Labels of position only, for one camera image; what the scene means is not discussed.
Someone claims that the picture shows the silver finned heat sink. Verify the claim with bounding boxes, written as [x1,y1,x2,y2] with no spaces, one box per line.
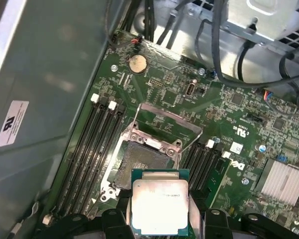
[260,158,299,206]

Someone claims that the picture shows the white case wall label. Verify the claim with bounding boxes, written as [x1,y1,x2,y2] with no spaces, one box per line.
[0,100,30,149]

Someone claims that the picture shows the thick grey cable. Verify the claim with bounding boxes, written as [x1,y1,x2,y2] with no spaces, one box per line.
[210,0,299,87]

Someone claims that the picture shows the red black small connector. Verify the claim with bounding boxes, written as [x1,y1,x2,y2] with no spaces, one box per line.
[130,35,143,46]

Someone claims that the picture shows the RAM slot with black clips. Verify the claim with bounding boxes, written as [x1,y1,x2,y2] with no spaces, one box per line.
[56,96,109,217]
[201,145,222,192]
[76,104,127,216]
[183,139,207,185]

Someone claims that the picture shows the white motherboard sticker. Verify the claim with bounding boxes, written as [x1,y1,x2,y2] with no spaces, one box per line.
[230,141,244,154]

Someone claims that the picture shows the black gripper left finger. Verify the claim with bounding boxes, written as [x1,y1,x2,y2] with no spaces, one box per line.
[38,198,132,239]

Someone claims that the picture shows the CPU socket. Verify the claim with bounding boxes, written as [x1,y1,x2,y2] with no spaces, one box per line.
[101,135,184,202]

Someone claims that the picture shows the coloured wire connector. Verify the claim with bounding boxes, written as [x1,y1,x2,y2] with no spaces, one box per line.
[263,90,276,101]

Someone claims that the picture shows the round coin battery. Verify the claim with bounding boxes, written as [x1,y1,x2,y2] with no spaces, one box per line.
[128,54,149,74]

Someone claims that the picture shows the black open PC case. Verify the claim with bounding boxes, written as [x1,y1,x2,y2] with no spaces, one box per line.
[0,0,299,239]

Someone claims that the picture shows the silver metal drive cage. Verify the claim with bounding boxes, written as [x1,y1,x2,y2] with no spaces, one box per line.
[220,0,299,54]

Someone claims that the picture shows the black cable bundle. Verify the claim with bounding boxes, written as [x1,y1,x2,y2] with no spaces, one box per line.
[143,0,156,40]

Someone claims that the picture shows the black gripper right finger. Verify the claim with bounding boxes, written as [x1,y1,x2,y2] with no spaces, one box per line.
[190,199,299,239]

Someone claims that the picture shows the metal socket cover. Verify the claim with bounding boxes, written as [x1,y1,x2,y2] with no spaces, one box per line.
[129,102,204,153]

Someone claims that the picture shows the green motherboard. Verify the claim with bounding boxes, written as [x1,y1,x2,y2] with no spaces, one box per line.
[43,29,299,239]

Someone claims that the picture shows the silver green CPU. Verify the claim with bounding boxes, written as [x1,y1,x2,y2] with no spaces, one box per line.
[130,168,191,237]

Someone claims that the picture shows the silver internal USB port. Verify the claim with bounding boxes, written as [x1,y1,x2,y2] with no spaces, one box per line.
[185,79,198,97]

